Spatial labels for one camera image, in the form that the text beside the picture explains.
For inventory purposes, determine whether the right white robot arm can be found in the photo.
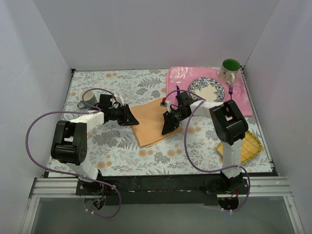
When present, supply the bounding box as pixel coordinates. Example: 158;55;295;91
160;91;249;194

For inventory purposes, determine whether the aluminium frame rail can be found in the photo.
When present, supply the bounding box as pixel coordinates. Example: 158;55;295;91
30;175;292;197

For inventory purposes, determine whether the blue floral plate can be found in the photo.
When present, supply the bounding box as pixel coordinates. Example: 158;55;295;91
189;77;225;102

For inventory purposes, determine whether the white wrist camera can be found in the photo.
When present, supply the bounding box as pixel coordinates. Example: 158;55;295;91
160;97;171;109
114;93;127;106

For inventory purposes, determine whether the pink floral placemat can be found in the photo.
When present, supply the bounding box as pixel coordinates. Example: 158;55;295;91
166;66;253;117

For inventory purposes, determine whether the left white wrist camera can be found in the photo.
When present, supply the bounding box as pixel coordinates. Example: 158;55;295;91
114;93;127;106

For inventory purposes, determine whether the yellow bamboo mat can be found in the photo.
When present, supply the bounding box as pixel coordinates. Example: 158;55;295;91
216;130;263;164

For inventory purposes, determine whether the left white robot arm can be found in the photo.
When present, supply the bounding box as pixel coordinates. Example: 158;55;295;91
51;94;139;195

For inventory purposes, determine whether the grey mug white inside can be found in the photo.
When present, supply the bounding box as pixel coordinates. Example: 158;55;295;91
77;89;97;110

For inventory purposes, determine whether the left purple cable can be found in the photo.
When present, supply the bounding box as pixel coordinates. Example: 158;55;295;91
25;88;122;218

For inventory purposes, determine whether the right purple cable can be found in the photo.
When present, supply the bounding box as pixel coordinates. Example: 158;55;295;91
161;89;251;213

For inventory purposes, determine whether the floral mug green inside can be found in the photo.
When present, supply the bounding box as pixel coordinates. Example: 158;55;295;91
218;58;240;85

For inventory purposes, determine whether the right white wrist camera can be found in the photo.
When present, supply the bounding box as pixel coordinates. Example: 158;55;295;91
160;97;171;109

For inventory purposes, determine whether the orange satin napkin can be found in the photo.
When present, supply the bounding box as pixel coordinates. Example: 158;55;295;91
130;98;183;147

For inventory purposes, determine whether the purple fork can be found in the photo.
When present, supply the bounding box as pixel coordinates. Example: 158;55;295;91
228;85;233;99

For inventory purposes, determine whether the purple cable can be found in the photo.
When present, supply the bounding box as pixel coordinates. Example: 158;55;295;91
25;88;122;218
161;89;251;213

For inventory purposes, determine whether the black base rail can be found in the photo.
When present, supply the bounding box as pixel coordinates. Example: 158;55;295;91
76;174;248;206

